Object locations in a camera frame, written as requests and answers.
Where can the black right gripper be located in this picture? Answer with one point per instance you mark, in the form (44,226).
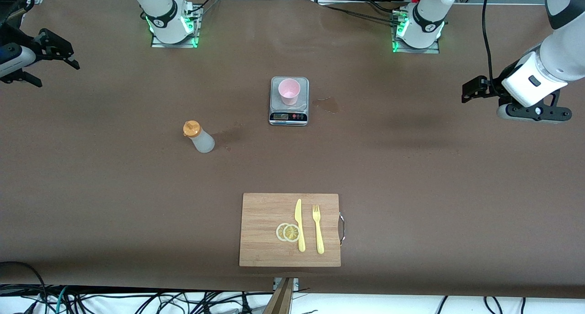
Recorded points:
(42,45)

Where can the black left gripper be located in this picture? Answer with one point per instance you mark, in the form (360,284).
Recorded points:
(487,86)

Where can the translucent sauce bottle orange cap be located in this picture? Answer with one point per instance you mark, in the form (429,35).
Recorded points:
(202,141)

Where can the pink plastic cup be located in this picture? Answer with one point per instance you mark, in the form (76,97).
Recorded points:
(289,91)

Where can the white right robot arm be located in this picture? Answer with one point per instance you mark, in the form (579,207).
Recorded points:
(160,7)

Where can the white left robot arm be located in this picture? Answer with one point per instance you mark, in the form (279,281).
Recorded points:
(557,58)

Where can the brown table cover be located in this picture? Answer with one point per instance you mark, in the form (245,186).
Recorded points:
(137,190)

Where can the silver digital kitchen scale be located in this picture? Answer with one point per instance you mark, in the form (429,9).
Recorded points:
(289,115)

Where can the yellow plastic fork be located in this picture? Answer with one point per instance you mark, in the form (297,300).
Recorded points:
(318,234)

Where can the yellow plastic knife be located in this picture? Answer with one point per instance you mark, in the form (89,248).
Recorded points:
(299,222)

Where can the lemon slice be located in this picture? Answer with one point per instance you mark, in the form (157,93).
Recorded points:
(279,232)
(291,233)

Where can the wooden cutting board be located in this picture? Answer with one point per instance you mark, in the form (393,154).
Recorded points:
(263,231)

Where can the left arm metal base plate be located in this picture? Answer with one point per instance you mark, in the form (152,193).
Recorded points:
(434,49)

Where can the small metal bracket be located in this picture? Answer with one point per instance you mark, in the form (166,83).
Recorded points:
(295,284)

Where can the wooden post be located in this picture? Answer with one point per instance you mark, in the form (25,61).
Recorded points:
(281,300)

